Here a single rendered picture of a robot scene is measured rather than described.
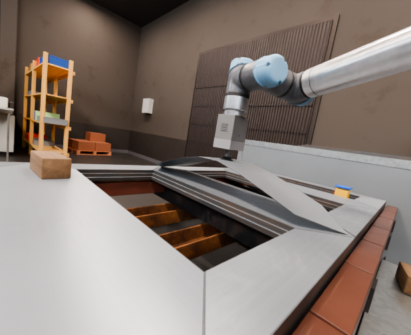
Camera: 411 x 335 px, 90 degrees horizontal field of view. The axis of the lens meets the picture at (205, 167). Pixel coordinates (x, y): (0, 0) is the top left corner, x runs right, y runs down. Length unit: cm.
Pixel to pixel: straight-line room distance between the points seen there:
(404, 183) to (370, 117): 242
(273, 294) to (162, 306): 12
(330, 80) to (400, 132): 305
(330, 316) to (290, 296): 6
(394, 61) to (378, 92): 320
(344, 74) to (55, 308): 61
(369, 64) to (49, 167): 73
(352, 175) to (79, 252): 127
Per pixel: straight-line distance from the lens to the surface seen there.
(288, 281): 30
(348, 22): 425
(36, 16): 839
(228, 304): 23
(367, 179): 135
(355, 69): 58
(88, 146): 716
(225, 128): 64
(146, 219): 73
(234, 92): 66
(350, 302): 36
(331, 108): 382
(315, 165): 140
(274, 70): 58
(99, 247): 30
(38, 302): 24
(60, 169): 61
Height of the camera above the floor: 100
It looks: 8 degrees down
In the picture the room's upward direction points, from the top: 9 degrees clockwise
